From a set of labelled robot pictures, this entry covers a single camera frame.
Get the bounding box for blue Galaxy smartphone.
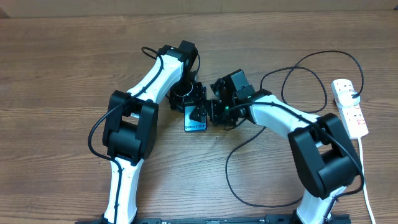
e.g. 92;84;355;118
184;106;207;132

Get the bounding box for white power strip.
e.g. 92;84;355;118
331;79;369;139

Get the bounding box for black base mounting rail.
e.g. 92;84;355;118
75;214;351;224

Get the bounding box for white USB charger plug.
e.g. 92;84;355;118
335;90;361;108

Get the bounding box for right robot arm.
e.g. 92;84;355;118
209;70;364;223

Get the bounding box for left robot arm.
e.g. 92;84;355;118
99;40;207;223

